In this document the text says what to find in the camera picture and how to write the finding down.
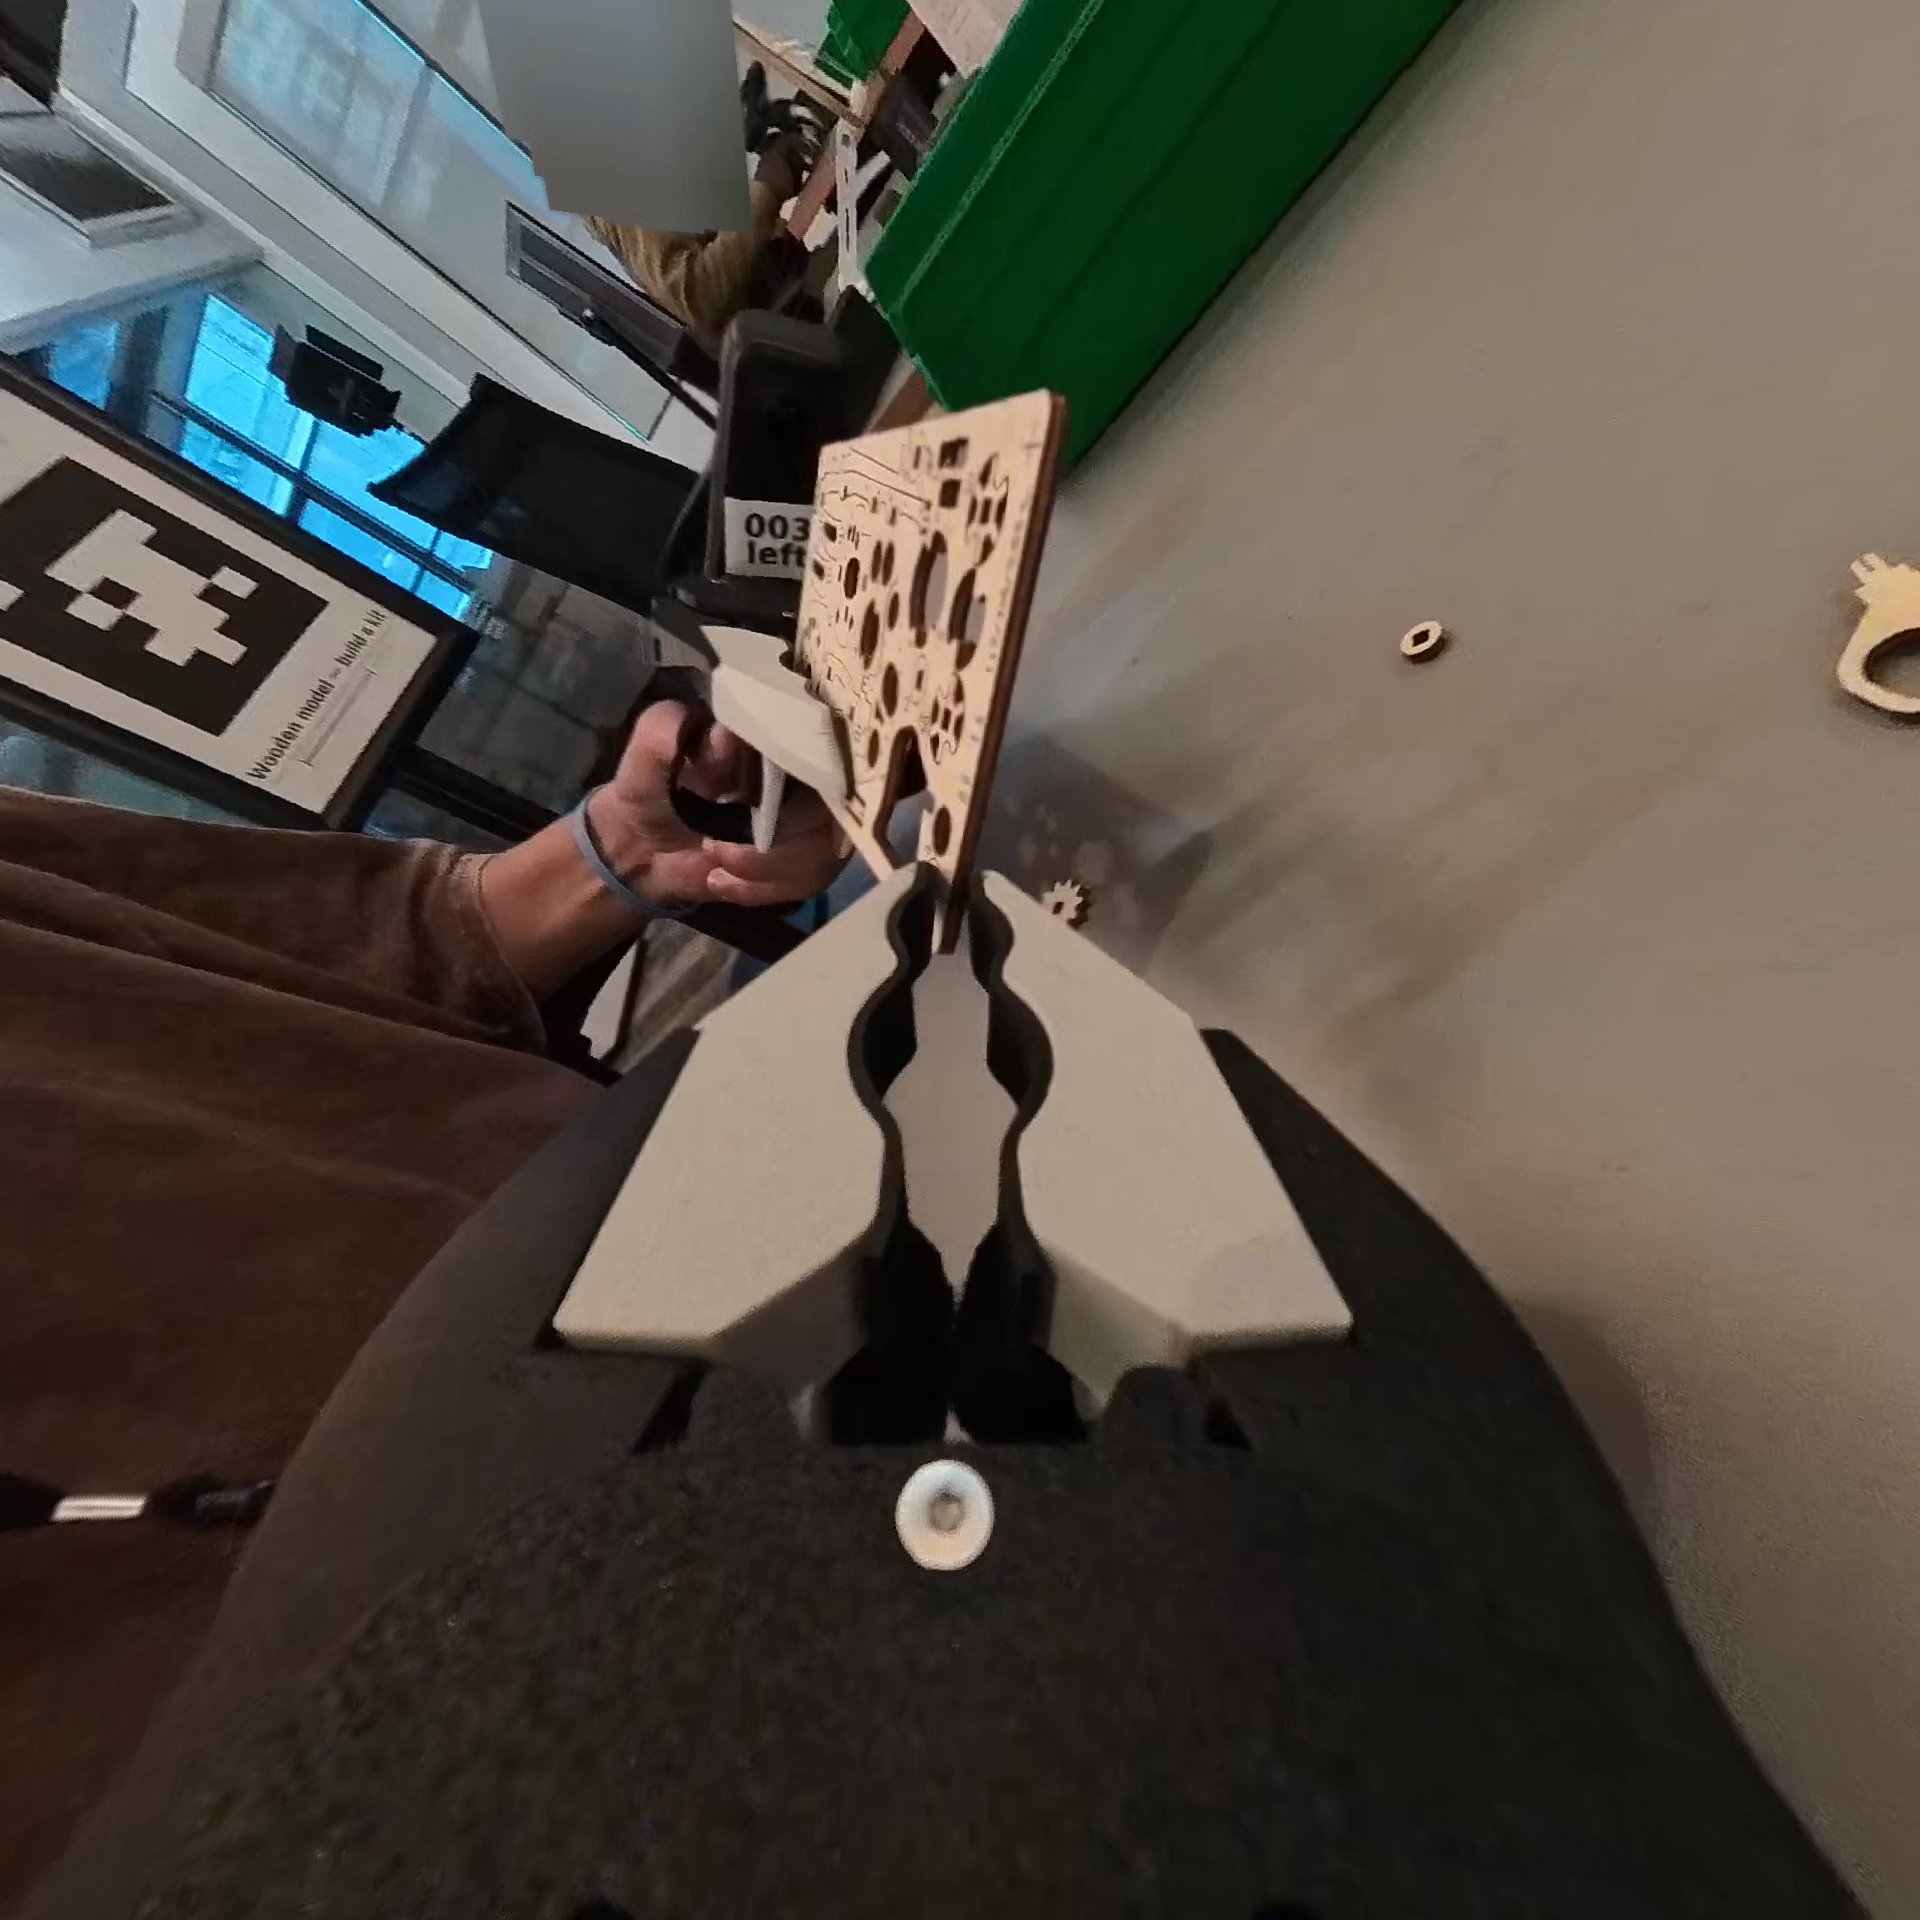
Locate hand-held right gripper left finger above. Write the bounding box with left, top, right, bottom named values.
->
left=553, top=868, right=935, bottom=1441

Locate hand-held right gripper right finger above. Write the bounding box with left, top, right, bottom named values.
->
left=966, top=868, right=1355, bottom=1421

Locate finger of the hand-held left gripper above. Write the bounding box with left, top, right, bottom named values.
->
left=709, top=620, right=861, bottom=809

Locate wooden parts sheet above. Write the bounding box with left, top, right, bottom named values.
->
left=789, top=390, right=1071, bottom=958

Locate wooden frame piece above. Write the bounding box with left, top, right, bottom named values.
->
left=1834, top=548, right=1920, bottom=714

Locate person's left forearm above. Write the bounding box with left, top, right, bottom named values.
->
left=478, top=839, right=634, bottom=1002

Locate person's left hand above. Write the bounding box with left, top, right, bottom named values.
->
left=587, top=697, right=852, bottom=922

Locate blue wristband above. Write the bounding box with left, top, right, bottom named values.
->
left=569, top=794, right=696, bottom=922

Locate black mounted device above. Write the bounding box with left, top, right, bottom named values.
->
left=270, top=325, right=408, bottom=440

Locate green plastic bin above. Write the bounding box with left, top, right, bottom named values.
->
left=868, top=0, right=1462, bottom=475

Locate framed marker poster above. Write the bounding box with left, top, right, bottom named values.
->
left=0, top=358, right=482, bottom=830

